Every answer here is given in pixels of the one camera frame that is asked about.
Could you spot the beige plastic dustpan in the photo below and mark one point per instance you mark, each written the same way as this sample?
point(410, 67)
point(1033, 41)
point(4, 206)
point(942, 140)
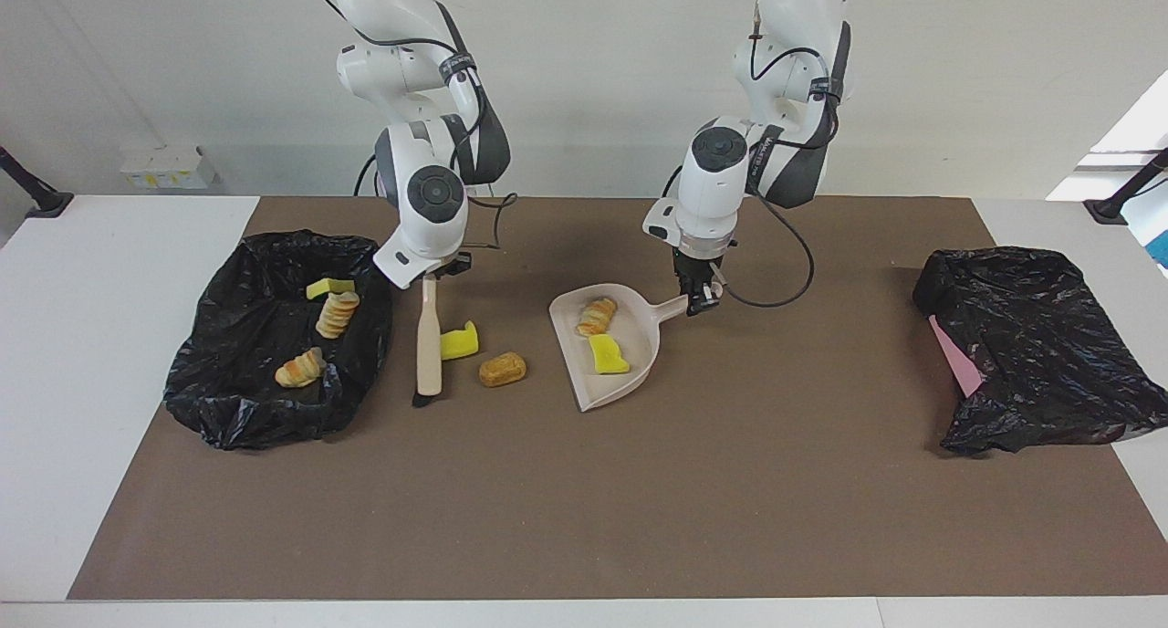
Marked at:
point(570, 354)

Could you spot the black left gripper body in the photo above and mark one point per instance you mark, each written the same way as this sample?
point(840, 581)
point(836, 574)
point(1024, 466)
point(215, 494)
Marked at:
point(698, 270)

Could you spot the black trash bag liner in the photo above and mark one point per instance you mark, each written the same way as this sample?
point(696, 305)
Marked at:
point(237, 336)
point(1049, 354)

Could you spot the beige hand brush black bristles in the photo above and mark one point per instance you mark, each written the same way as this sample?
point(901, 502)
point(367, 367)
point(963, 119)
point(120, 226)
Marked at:
point(429, 345)

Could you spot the toy croissant pale underside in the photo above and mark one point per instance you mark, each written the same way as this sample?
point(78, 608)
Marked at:
point(301, 370)

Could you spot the brown table mat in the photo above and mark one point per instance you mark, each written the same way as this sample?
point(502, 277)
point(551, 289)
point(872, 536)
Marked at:
point(584, 518)

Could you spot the blue object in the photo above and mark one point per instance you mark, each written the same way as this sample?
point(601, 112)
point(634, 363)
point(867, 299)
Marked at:
point(1161, 245)

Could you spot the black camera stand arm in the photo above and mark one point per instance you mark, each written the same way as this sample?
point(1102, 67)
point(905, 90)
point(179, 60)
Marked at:
point(1109, 210)
point(46, 204)

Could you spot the yellow sponge piece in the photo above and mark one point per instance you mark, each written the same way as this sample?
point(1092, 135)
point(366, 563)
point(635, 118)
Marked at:
point(459, 343)
point(607, 356)
point(328, 288)

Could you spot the pink plastic bin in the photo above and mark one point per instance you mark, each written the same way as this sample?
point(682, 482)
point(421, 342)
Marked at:
point(958, 363)

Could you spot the brown toy nugget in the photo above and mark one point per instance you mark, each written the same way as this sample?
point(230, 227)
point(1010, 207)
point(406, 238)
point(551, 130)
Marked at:
point(502, 370)

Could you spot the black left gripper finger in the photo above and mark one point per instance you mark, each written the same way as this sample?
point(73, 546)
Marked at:
point(693, 299)
point(714, 297)

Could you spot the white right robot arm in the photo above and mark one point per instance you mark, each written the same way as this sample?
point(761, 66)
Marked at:
point(433, 194)

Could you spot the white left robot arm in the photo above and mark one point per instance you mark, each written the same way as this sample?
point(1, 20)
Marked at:
point(716, 181)

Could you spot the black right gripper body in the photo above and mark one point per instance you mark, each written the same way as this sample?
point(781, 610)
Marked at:
point(452, 265)

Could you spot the striped toy croissant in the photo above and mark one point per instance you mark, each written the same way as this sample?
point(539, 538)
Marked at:
point(598, 316)
point(338, 315)

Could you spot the white wall socket box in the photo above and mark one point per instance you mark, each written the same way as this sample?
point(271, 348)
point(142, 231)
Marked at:
point(169, 167)

